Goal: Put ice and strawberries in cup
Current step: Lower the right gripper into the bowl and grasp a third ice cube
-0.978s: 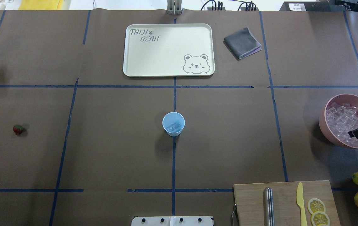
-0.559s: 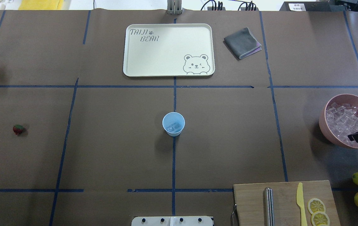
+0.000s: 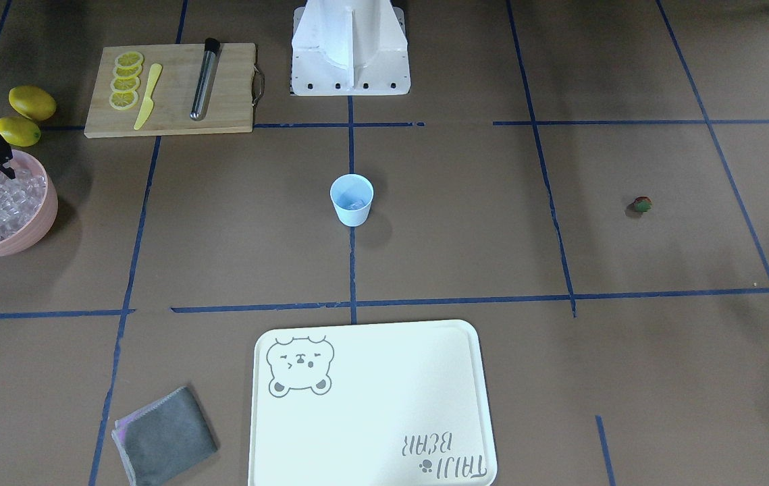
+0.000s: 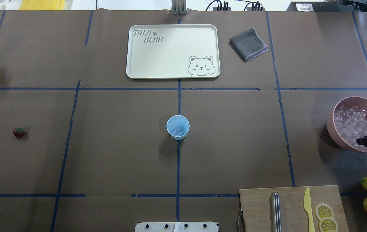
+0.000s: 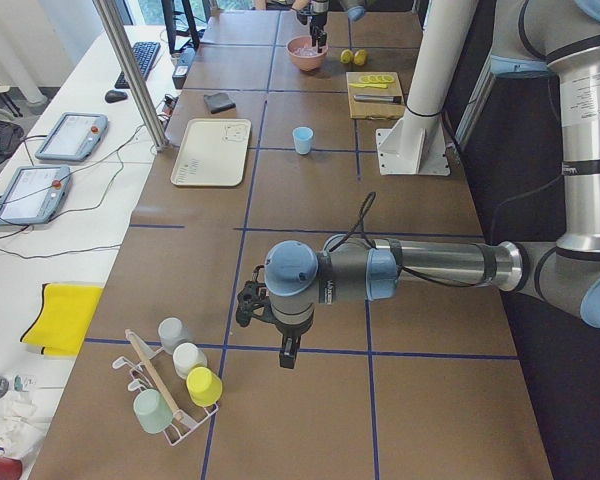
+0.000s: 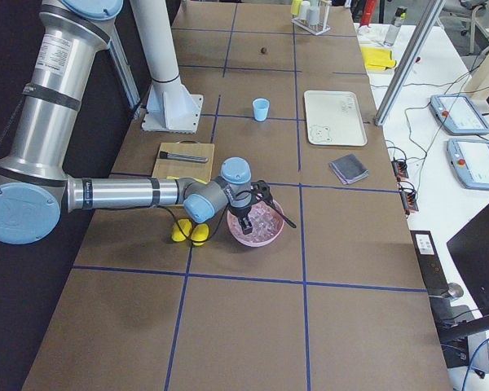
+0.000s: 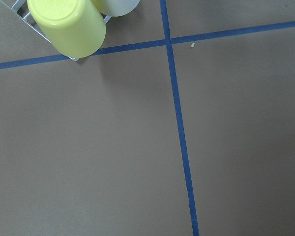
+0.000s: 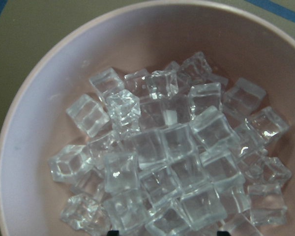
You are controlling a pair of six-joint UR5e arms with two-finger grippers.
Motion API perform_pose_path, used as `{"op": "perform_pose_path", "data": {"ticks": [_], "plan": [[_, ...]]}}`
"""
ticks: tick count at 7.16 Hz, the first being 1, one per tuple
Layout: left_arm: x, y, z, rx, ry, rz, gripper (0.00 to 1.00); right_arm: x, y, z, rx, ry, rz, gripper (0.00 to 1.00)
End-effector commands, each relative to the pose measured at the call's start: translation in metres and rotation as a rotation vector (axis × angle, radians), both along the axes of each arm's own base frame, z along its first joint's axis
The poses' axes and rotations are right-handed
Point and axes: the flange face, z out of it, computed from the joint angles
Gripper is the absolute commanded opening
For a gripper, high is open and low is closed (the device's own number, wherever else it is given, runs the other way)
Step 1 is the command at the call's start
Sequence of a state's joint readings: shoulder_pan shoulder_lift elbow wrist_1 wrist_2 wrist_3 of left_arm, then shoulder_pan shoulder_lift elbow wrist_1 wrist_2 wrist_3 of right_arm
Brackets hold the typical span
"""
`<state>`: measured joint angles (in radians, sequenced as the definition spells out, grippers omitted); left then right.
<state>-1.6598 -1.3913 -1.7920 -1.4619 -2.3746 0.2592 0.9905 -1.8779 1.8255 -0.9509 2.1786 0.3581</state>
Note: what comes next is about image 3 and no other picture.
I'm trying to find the red strawberry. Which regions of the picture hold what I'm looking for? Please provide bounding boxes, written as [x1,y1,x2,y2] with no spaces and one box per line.
[630,196,654,213]

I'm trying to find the light blue plastic cup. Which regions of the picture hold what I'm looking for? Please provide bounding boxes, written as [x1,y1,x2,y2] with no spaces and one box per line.
[329,174,375,227]

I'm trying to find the pink bowl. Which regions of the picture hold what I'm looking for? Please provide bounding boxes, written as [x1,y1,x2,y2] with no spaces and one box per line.
[0,150,58,257]

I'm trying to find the yellow lemon near bowl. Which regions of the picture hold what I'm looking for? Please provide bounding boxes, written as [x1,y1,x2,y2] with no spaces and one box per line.
[0,116,42,147]

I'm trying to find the yellow lemon far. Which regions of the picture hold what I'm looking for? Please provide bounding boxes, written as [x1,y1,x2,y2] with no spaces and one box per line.
[8,85,57,122]

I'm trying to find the wooden cutting board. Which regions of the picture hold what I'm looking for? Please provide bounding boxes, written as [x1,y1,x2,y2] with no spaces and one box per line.
[84,43,263,138]

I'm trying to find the yellow plastic knife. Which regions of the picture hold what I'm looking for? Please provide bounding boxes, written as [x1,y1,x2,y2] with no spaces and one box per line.
[133,63,163,130]

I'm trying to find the lemon slices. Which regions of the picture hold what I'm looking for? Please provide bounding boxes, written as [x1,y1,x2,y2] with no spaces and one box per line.
[109,51,144,111]

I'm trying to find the grey folded cloth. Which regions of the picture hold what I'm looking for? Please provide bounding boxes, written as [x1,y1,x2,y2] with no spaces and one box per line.
[111,385,219,485]

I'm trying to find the cream bear tray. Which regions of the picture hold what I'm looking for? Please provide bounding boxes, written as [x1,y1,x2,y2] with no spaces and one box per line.
[248,319,498,485]

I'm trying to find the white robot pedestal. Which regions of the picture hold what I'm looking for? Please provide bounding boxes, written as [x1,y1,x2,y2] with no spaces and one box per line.
[290,1,411,97]

